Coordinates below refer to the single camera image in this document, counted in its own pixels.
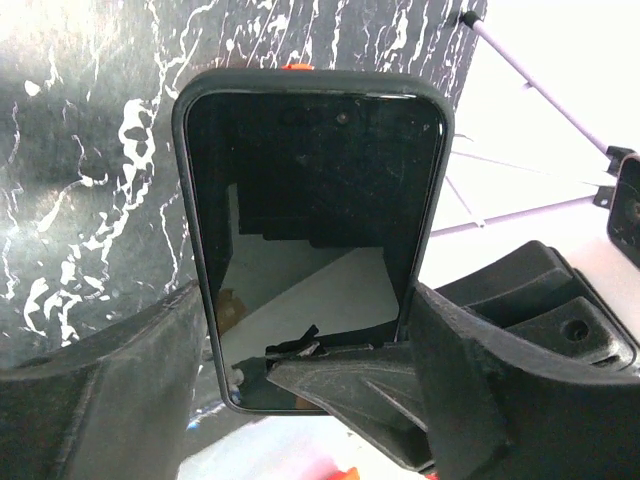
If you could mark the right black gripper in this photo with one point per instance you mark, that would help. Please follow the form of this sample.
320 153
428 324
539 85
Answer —
534 292

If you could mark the red orange oval tray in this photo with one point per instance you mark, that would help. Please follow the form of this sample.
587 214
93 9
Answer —
351 473

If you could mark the black phone case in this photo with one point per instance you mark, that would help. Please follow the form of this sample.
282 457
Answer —
200 85

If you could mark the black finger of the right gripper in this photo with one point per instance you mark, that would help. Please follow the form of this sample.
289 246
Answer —
373 391

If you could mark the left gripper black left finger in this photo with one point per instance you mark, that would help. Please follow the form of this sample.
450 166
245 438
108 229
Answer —
114 405

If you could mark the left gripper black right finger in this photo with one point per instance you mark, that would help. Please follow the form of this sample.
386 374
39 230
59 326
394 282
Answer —
499 407

